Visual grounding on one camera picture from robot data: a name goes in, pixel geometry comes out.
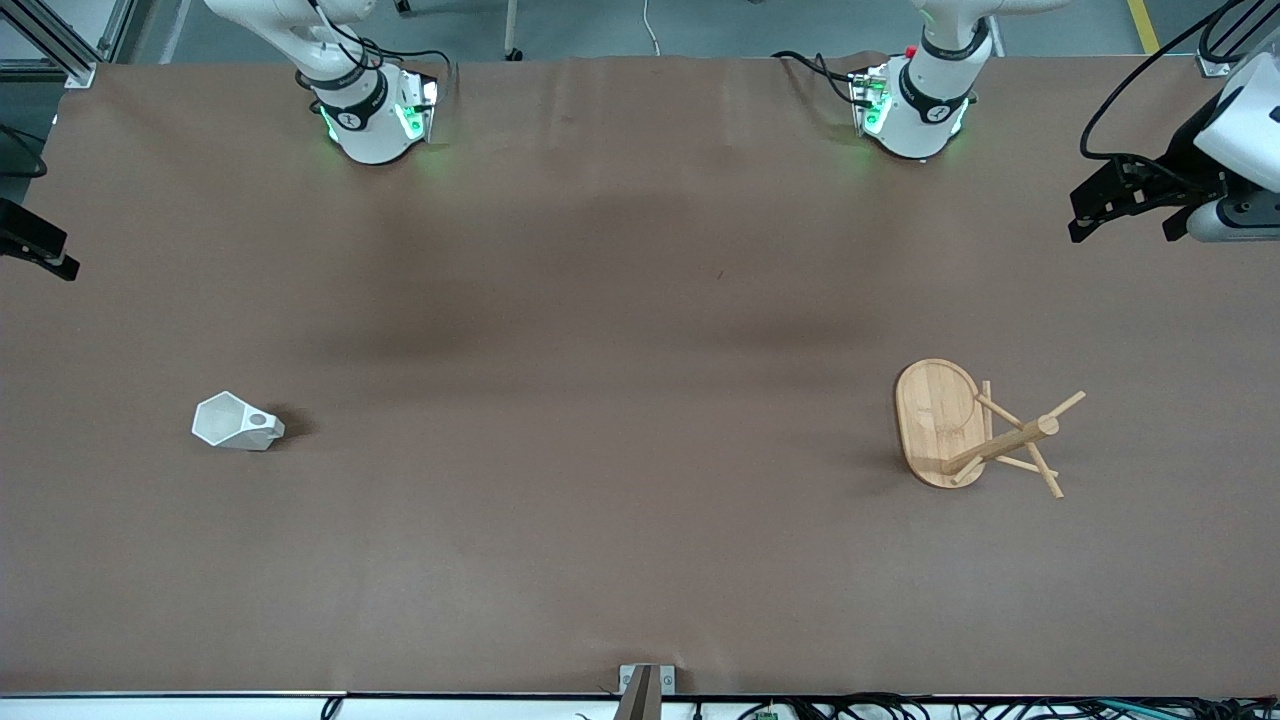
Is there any wooden cup rack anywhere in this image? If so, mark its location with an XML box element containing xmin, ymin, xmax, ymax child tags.
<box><xmin>893</xmin><ymin>358</ymin><xmax>1088</xmax><ymax>499</ymax></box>

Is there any aluminium frame extrusion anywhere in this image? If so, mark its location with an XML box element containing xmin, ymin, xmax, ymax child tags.
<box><xmin>1196</xmin><ymin>0</ymin><xmax>1263</xmax><ymax>79</ymax></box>
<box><xmin>0</xmin><ymin>0</ymin><xmax>136</xmax><ymax>89</ymax></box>

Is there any brown paper table cover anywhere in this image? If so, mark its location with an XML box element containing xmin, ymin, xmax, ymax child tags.
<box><xmin>0</xmin><ymin>52</ymin><xmax>1280</xmax><ymax>698</ymax></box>

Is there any black left arm base cable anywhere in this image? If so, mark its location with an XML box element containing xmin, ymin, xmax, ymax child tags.
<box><xmin>771</xmin><ymin>50</ymin><xmax>873</xmax><ymax>107</ymax></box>

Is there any black right arm base cable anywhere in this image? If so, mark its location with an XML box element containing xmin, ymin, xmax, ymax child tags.
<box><xmin>298</xmin><ymin>0</ymin><xmax>457</xmax><ymax>101</ymax></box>

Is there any black cable bundle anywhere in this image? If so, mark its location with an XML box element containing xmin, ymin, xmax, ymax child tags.
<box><xmin>735</xmin><ymin>693</ymin><xmax>1280</xmax><ymax>720</ymax></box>

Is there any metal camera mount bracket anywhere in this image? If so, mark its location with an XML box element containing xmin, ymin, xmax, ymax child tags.
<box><xmin>612</xmin><ymin>664</ymin><xmax>678</xmax><ymax>720</ymax></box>

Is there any white faceted cup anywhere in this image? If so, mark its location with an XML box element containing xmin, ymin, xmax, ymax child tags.
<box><xmin>191</xmin><ymin>391</ymin><xmax>286</xmax><ymax>452</ymax></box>

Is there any black arm base cable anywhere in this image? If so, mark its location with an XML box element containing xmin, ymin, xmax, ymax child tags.
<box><xmin>298</xmin><ymin>0</ymin><xmax>457</xmax><ymax>101</ymax></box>
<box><xmin>771</xmin><ymin>50</ymin><xmax>873</xmax><ymax>107</ymax></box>

